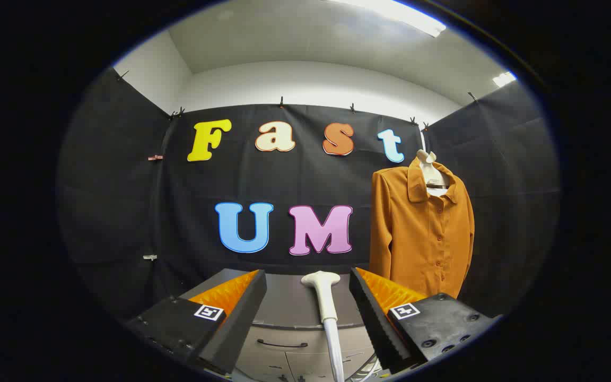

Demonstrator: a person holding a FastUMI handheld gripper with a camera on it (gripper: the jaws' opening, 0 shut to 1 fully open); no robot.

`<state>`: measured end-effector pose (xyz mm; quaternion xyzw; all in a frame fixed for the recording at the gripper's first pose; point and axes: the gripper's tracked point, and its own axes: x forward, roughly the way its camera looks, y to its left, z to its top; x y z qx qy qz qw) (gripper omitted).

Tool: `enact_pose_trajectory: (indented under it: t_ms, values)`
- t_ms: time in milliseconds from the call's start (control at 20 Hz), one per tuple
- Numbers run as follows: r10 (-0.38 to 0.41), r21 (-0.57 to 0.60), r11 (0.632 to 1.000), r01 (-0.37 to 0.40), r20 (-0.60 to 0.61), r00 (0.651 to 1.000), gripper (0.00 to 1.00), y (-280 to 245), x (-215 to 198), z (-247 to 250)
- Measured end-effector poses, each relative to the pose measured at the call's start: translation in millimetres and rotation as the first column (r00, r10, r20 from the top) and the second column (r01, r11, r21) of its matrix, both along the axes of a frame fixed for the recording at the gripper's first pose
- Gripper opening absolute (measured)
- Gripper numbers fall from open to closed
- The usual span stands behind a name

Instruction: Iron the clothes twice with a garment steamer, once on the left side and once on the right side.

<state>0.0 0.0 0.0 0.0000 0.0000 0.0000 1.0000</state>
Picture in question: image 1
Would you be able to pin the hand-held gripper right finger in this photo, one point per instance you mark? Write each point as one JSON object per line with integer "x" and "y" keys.
{"x": 374, "y": 313}

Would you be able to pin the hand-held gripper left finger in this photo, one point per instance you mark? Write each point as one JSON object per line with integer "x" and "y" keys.
{"x": 242, "y": 313}

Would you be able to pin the white garment steamer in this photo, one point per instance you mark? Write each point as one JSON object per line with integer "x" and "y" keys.
{"x": 326, "y": 297}

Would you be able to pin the orange button shirt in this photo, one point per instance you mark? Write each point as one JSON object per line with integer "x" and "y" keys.
{"x": 422, "y": 239}

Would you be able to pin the grey cabinet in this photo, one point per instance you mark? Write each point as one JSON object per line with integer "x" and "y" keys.
{"x": 289, "y": 302}

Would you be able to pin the black backdrop cloth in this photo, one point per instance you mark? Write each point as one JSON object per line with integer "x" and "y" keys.
{"x": 305, "y": 180}

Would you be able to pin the row of black clips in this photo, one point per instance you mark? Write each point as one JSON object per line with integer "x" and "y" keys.
{"x": 281, "y": 102}

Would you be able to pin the small ceiling light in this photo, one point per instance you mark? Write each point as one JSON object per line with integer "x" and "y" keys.
{"x": 504, "y": 79}

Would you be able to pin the long ceiling light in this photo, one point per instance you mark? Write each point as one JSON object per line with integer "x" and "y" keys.
{"x": 406, "y": 16}

